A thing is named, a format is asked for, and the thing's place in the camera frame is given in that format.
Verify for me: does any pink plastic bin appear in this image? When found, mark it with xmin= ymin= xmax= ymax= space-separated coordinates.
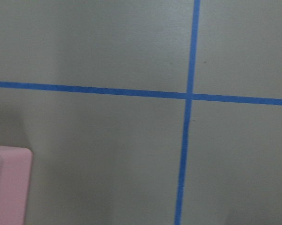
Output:
xmin=0 ymin=146 xmax=33 ymax=225

